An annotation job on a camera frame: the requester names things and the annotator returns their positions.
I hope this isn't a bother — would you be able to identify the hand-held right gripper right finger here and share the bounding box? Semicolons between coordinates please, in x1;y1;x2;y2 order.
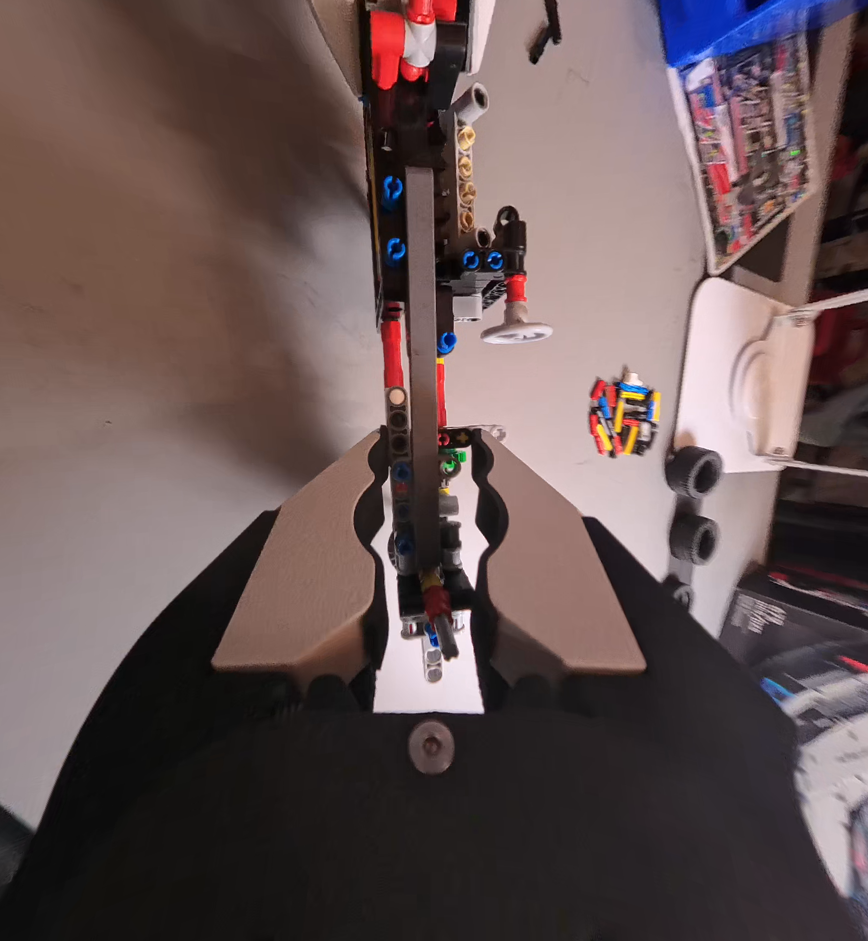
474;430;648;682

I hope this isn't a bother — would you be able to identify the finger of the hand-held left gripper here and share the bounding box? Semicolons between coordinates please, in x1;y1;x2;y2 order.
309;0;366;98
465;0;497;75

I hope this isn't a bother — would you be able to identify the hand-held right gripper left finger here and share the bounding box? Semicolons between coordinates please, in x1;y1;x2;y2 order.
212;430;391;690

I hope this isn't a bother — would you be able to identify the lego technic car chassis model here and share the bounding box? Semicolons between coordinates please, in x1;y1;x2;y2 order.
359;0;556;685

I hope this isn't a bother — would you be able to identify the pile of small lego pins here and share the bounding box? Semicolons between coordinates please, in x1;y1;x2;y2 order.
587;370;663;459

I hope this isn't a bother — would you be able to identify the dark lego set box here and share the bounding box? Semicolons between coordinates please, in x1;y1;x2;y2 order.
719;565;868;902

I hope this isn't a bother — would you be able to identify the lego instruction booklet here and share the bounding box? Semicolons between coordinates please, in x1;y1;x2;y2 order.
668;32;822;277

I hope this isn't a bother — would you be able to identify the blue plastic bin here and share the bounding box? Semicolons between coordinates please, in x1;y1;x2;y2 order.
657;0;868;69

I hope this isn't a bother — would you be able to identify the white plastic tray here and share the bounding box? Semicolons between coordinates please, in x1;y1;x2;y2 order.
672;275;819;476

